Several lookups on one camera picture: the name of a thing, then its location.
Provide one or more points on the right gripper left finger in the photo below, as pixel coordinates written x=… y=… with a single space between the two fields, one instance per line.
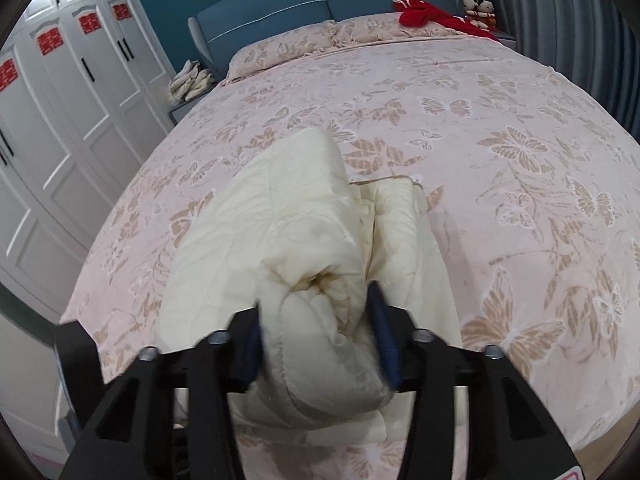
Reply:
x=167 y=416

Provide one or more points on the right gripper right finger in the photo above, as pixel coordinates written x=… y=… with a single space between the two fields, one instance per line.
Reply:
x=511 y=434

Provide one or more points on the cream quilted padded garment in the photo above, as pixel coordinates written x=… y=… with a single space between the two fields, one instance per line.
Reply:
x=293 y=236

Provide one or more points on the beige folded clothes pile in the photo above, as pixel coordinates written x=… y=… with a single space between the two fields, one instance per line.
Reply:
x=192 y=81

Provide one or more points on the pink floral bed cover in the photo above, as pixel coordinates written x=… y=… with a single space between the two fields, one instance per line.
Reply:
x=532 y=191

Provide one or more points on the dark blue nightstand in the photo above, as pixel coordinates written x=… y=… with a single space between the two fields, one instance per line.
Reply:
x=178 y=112

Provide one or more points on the white wardrobe with red decals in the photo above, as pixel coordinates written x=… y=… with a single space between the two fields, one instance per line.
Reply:
x=84 y=102

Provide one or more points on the pink floral pillow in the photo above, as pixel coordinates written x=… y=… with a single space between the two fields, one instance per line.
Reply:
x=325 y=37

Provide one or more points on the small doll figurines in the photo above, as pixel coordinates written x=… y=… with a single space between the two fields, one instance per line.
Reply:
x=480 y=13

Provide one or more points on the red plush toy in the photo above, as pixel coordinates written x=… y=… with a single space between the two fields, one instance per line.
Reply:
x=420 y=13

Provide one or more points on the grey blue curtain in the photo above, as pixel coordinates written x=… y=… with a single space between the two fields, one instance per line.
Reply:
x=588 y=41

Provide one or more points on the blue upholstered headboard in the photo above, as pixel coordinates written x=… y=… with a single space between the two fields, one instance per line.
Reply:
x=227 y=26

